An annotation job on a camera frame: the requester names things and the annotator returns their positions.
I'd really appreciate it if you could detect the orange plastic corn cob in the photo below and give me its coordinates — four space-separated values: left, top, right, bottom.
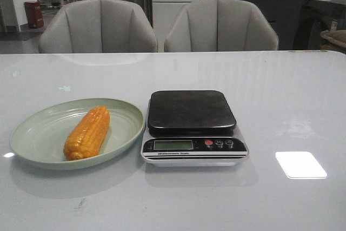
63 105 110 161

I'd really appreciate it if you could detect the black silver kitchen scale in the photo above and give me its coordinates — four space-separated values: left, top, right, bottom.
141 90 249 167

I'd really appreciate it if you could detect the grey armchair right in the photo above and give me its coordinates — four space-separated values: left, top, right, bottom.
164 0 279 52

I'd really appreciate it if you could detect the grey armchair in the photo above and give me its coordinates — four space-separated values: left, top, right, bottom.
164 0 279 52
38 0 158 54

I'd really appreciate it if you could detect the grey armchair left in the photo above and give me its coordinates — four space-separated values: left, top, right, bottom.
38 0 158 54

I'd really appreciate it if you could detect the pale green plate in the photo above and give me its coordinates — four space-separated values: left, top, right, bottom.
10 98 145 170

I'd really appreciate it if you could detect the red trash bin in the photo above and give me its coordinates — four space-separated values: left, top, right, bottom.
24 1 44 29

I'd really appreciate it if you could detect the dark washing machine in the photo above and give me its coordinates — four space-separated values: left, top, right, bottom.
292 0 345 50

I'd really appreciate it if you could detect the tan cushion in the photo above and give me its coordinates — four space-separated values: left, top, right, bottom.
320 30 346 54

